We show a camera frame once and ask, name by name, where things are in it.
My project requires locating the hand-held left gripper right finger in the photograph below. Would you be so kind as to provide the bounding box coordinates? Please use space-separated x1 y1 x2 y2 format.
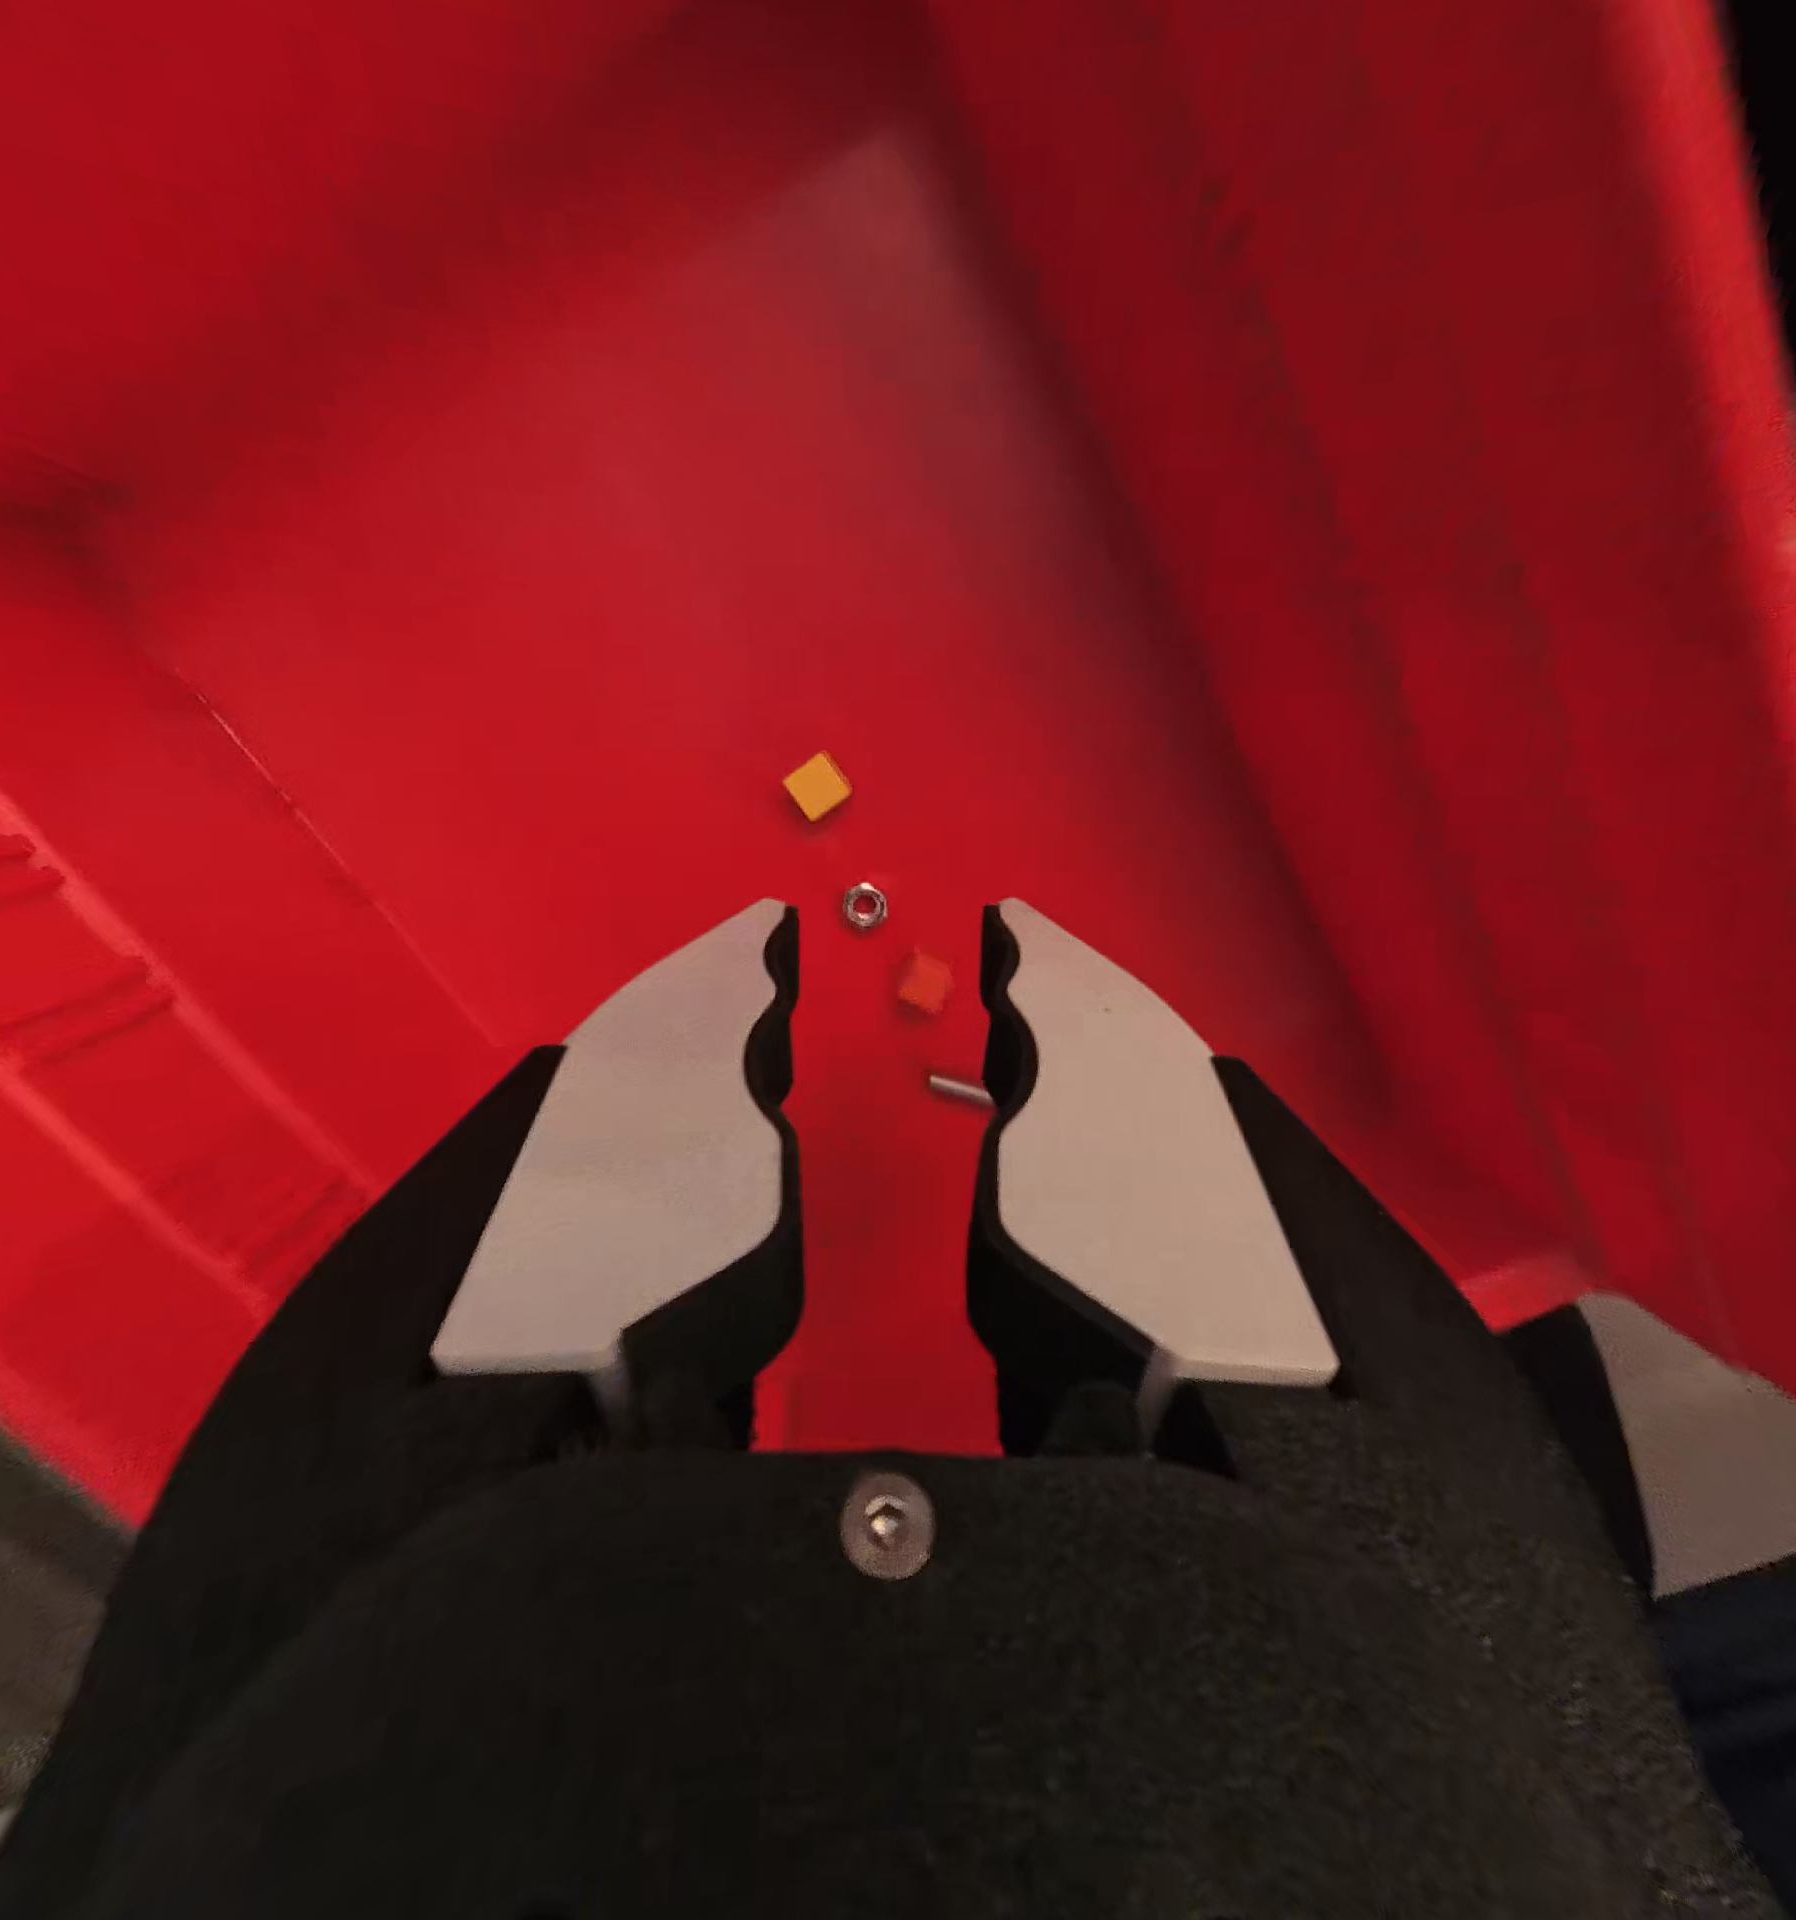
970 895 1345 1396

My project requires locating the red plastic bin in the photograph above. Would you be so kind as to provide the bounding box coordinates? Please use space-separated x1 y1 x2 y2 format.
0 0 1796 1532

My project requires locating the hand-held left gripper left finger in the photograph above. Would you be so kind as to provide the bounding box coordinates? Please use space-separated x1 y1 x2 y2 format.
429 895 804 1389

